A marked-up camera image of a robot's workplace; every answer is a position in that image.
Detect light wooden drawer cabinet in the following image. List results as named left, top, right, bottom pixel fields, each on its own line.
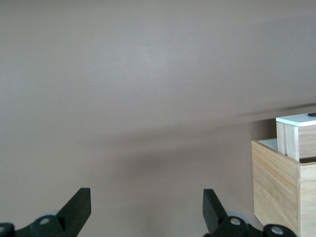
left=251, top=138, right=316, bottom=237

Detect brown table cover sheet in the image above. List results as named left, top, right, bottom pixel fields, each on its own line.
left=0, top=0, right=316, bottom=237

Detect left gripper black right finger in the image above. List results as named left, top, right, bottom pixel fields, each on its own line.
left=203, top=189, right=297, bottom=237

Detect white-fronted drawer with black handle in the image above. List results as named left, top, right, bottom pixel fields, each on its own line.
left=276, top=112, right=316, bottom=162

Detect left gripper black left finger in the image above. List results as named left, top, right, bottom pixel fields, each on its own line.
left=0, top=188, right=91, bottom=237

